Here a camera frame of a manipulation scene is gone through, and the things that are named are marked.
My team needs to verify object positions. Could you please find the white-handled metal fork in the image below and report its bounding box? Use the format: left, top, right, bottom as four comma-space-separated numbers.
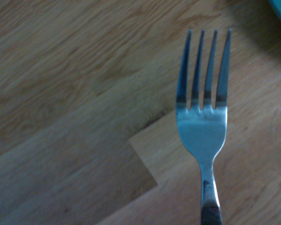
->
175, 28, 233, 225

